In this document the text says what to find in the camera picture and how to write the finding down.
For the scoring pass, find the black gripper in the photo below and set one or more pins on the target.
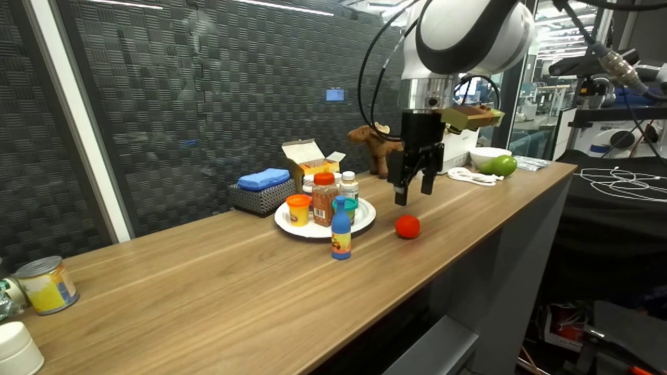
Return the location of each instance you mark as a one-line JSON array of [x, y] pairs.
[[422, 135]]

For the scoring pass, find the teal lid dough tub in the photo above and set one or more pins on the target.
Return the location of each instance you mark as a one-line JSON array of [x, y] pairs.
[[354, 204]]

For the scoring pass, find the pill bottle green label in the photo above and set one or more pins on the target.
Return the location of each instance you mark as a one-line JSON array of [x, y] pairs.
[[349, 184]]

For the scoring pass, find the orange lid spice jar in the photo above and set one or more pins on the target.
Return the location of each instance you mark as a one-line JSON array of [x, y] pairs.
[[323, 201]]

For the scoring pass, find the orange lid dough tub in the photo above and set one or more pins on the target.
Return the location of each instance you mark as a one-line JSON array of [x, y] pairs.
[[299, 208]]

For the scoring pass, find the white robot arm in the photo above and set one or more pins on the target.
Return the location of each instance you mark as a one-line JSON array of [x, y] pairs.
[[472, 31]]

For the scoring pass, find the white paper plate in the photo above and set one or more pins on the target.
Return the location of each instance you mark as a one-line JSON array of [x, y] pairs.
[[365, 211]]

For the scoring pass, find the green white small object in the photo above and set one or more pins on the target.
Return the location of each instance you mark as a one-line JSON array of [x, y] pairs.
[[11, 299]]

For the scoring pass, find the orange ball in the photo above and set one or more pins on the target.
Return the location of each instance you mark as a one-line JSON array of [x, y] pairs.
[[407, 226]]

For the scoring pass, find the brown moose plush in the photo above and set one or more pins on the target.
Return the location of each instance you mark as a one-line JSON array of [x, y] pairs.
[[375, 147]]

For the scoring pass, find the white plastic appliance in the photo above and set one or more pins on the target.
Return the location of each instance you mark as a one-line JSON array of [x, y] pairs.
[[460, 148]]

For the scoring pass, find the white bowl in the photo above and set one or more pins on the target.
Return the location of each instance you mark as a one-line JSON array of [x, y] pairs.
[[487, 153]]

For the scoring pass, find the blue bowling pin bottle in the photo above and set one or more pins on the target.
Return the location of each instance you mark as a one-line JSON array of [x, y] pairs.
[[340, 239]]

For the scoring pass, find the yellow tea bag box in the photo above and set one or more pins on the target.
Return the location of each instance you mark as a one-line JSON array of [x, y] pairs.
[[310, 158]]

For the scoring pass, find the blue sponge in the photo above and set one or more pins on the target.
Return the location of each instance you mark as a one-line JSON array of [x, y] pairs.
[[264, 179]]

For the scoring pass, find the dark grey foam block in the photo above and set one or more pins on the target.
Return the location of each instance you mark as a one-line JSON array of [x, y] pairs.
[[264, 198]]

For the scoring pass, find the black side desk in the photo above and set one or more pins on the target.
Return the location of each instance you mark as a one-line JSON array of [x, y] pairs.
[[611, 242]]

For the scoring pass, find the white round tub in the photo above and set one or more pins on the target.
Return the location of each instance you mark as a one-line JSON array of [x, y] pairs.
[[18, 351]]

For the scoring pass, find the black camera on stand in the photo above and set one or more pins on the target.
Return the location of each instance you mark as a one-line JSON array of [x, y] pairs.
[[591, 64]]

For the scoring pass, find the white wall frame strip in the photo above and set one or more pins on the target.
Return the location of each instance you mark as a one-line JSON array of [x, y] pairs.
[[75, 117]]

